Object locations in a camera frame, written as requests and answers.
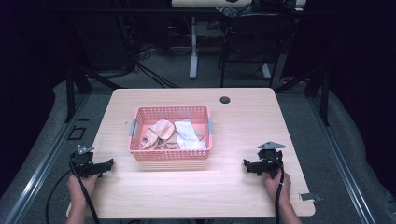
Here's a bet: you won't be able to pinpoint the grey tape patch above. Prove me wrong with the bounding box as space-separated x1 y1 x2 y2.
299 192 324 203

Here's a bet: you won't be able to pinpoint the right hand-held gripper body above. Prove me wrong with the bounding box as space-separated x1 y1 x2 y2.
256 140 287 179

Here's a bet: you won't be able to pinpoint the large beige cloth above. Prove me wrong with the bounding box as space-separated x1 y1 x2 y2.
144 118 176 151

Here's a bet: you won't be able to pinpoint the crumpled beige cloth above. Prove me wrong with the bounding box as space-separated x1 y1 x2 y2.
154 130 181 151

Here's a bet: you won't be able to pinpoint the black chair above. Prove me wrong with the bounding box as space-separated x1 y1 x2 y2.
218 11 297 89

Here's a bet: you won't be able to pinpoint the white cloth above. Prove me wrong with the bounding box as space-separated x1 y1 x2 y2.
173 118 207 151

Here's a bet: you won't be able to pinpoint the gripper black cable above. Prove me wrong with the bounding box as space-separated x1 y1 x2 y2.
45 152 102 224
266 154 286 224

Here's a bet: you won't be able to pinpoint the white desk leg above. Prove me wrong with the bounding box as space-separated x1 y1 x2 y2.
189 15 200 80

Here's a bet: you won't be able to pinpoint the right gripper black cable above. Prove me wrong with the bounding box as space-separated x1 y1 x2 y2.
266 154 286 224

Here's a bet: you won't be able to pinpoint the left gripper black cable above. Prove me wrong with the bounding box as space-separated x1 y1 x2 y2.
45 152 102 224

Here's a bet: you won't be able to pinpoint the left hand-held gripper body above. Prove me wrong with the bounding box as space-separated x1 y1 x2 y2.
69 144 95 179

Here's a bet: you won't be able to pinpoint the black floor cables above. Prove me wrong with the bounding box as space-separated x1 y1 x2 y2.
122 40 181 90

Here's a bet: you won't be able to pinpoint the aluminium floor rail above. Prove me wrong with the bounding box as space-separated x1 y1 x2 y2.
2 92 92 224
306 95 378 224

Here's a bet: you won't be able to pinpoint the person's right hand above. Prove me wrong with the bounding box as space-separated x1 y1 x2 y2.
263 169 292 203

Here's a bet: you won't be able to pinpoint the white desk foot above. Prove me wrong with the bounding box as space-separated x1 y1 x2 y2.
261 63 273 80

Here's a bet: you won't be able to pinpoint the black square floor frame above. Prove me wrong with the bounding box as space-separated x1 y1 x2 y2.
66 125 88 141

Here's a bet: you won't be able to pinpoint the person's left hand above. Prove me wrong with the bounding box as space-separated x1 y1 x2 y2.
66 173 101 207

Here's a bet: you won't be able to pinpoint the pink plastic basket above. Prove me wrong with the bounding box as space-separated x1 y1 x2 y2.
127 105 214 161

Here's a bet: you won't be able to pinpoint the black metal frame stand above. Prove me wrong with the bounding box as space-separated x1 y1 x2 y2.
63 63 123 124
274 63 332 128

